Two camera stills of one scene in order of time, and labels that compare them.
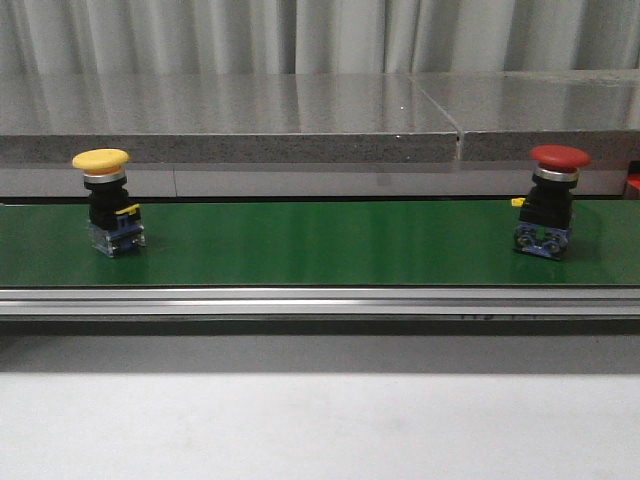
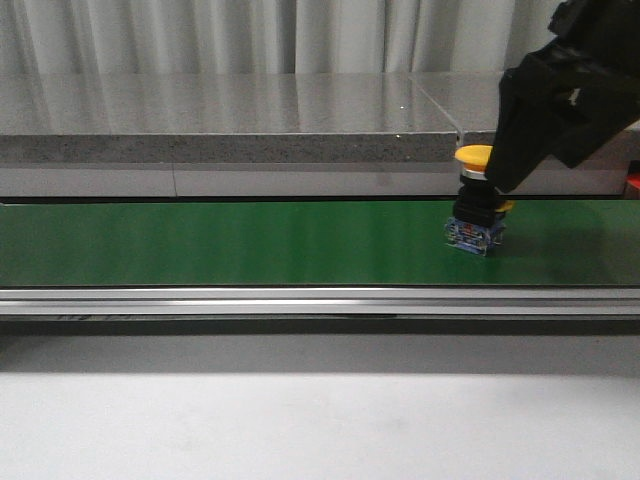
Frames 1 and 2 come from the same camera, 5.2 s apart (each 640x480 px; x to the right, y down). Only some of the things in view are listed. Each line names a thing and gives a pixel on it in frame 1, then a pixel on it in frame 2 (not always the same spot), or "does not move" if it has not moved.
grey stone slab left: (313, 118) does not move
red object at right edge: (634, 179) does not move
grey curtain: (315, 37) does not move
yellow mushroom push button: (115, 225) to (474, 226)
